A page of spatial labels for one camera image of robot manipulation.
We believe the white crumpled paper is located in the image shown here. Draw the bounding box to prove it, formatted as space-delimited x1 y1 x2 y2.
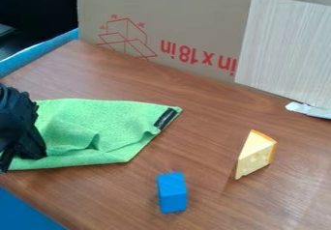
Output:
284 101 331 121

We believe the cardboard box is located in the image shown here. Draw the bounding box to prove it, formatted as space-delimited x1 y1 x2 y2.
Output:
75 0 331 85

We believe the yellow toy cheese wedge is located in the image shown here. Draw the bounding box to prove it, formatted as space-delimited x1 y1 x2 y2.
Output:
233 129 279 181

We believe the green cloth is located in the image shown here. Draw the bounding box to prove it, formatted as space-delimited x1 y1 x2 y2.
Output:
6 98 184 171

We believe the light wooden board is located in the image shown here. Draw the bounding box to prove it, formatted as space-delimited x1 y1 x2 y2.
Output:
233 0 331 110

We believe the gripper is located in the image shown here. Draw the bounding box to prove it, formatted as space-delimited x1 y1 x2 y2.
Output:
0 83 48 174

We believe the blue block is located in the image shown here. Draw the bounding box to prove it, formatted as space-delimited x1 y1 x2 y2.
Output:
156 171 190 215

